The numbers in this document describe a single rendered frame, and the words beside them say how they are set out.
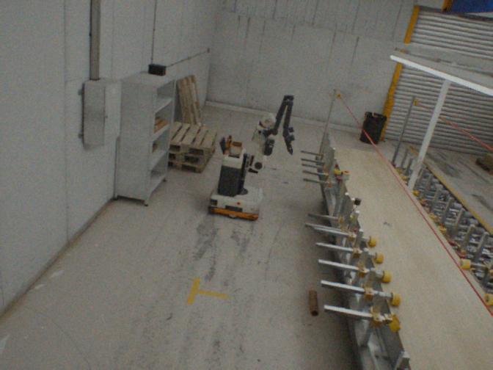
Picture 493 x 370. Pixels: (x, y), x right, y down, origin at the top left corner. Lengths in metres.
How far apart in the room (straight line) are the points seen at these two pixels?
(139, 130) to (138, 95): 0.42
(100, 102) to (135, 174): 1.41
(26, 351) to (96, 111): 2.14
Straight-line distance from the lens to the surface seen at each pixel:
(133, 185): 5.34
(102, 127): 4.21
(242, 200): 5.22
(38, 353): 3.52
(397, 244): 3.72
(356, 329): 2.94
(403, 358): 2.22
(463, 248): 4.16
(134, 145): 5.15
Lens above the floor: 2.49
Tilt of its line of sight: 23 degrees down
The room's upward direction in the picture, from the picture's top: 10 degrees clockwise
